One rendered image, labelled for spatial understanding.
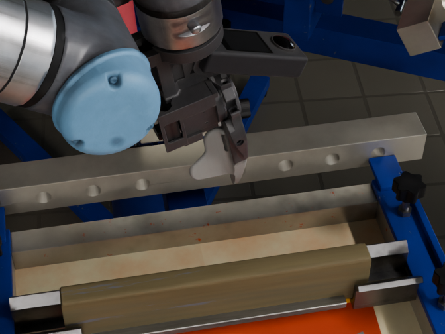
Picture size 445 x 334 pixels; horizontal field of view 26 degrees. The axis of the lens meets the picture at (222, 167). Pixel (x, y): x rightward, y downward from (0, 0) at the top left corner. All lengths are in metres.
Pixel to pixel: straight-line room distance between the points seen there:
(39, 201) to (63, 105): 0.71
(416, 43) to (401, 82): 1.73
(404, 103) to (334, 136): 1.70
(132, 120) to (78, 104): 0.04
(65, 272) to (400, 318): 0.45
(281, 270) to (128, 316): 0.19
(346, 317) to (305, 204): 0.18
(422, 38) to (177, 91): 0.59
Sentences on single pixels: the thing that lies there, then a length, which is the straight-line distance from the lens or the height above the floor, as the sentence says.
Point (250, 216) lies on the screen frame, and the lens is 1.33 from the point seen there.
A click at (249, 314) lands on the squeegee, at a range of 1.22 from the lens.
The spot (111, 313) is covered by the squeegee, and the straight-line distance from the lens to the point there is 1.18.
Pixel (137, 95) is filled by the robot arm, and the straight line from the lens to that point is 0.65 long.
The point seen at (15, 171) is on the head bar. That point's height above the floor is 1.04.
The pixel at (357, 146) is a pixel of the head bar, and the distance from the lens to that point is 1.38.
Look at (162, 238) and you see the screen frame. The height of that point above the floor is 0.98.
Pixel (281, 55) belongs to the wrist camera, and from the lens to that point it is 0.92.
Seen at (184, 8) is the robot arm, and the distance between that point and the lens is 0.81.
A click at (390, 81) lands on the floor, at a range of 3.15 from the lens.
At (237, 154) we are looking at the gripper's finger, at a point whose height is 1.31.
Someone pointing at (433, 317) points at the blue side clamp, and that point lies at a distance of 1.23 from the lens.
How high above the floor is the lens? 1.97
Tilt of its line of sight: 44 degrees down
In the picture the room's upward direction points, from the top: straight up
